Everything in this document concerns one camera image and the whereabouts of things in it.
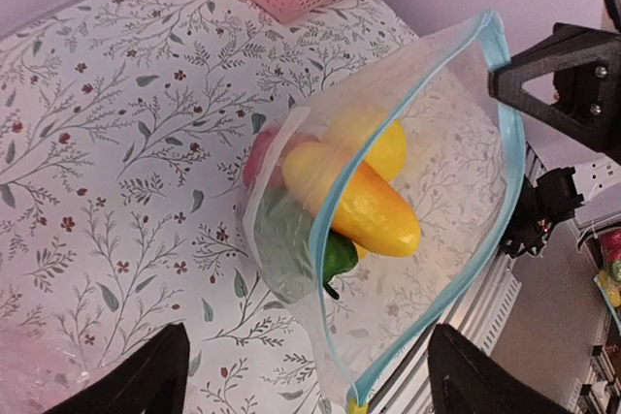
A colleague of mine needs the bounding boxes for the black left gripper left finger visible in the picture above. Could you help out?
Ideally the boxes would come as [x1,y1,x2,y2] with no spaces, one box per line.
[47,323,189,414]

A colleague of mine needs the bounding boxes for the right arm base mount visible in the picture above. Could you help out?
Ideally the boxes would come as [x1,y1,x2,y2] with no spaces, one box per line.
[499,167,584,258]

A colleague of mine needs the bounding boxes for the green toy pepper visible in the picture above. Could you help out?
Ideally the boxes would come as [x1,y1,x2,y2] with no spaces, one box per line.
[254,188,358,304]

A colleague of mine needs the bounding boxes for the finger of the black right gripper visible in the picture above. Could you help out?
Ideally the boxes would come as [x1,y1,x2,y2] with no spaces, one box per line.
[488,69,620,162]
[499,22,606,78]

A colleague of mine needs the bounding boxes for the floral tablecloth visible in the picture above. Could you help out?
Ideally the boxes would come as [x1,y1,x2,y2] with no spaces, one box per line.
[1,0,421,413]

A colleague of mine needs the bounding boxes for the crumpled clear plastic bags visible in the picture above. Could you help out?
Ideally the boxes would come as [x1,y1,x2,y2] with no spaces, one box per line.
[1,324,93,413]

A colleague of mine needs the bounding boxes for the red toy bell pepper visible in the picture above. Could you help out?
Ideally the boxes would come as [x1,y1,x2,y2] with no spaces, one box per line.
[243,127,284,189]

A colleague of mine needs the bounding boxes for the bag of toy fruit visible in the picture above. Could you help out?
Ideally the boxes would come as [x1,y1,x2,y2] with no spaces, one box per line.
[594,228,620,331]

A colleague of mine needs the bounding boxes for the orange toy fruit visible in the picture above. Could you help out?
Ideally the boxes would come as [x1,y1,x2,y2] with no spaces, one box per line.
[281,142,421,257]

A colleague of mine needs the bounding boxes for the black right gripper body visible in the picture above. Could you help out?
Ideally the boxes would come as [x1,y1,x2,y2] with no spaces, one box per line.
[553,22,620,162]

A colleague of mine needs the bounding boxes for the clear zip top bag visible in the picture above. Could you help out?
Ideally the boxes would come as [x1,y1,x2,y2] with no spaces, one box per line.
[238,11,526,413]

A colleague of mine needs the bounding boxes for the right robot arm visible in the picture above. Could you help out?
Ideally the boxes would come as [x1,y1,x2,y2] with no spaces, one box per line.
[488,22,620,207]

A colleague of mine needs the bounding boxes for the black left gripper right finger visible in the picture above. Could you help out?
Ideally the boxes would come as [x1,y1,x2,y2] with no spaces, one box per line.
[428,324,568,414]

